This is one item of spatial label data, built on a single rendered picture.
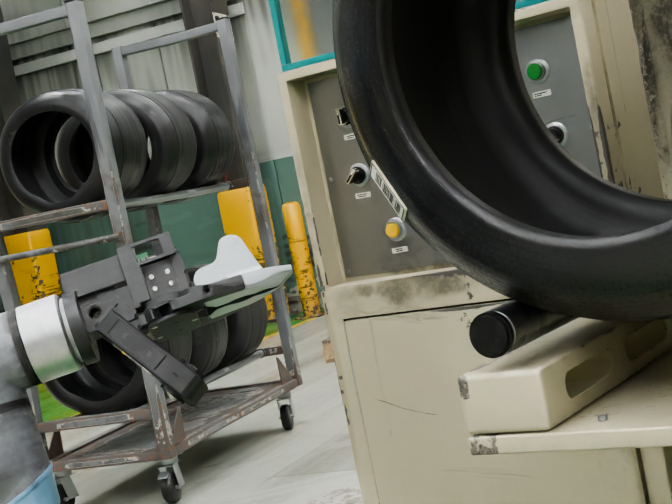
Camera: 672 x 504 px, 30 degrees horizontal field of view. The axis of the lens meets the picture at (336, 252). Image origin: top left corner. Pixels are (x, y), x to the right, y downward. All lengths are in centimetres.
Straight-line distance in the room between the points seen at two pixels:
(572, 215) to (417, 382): 71
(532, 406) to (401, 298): 88
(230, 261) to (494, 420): 29
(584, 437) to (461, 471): 90
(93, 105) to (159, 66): 733
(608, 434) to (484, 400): 12
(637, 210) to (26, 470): 69
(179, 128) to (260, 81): 619
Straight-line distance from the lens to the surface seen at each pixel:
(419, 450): 208
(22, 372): 119
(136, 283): 117
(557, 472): 198
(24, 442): 119
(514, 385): 118
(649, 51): 149
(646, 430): 115
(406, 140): 119
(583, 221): 141
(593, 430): 117
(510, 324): 118
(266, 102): 1141
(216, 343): 527
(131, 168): 493
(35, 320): 118
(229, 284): 117
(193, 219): 1187
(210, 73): 1127
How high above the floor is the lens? 107
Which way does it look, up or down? 3 degrees down
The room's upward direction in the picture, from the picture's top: 11 degrees counter-clockwise
